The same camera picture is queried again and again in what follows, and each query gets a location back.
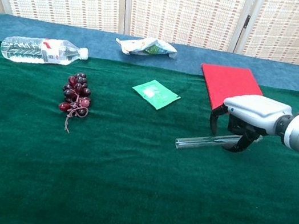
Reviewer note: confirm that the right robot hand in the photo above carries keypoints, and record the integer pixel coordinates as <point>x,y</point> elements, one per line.
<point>257,110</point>

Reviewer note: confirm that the blue table cover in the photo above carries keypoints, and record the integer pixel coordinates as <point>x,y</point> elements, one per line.
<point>36,29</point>

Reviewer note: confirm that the clear glass test tube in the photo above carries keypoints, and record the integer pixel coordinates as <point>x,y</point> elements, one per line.
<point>199,142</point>

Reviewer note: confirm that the green square sachet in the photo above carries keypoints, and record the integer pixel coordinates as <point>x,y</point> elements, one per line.
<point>155,94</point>

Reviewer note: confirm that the white crumpled snack bag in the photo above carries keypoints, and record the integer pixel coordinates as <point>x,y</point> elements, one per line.
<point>146,47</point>

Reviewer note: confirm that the clear plastic water bottle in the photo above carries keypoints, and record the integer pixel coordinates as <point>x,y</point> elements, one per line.
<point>32,50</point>

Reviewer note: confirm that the dark red grape bunch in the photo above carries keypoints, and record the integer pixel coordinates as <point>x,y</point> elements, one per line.
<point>76,93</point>

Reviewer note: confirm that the red flat folder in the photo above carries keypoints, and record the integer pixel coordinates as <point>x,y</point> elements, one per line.
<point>227,80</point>

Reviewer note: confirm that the black screen hinge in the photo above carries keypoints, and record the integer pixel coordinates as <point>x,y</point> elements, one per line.
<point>247,20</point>

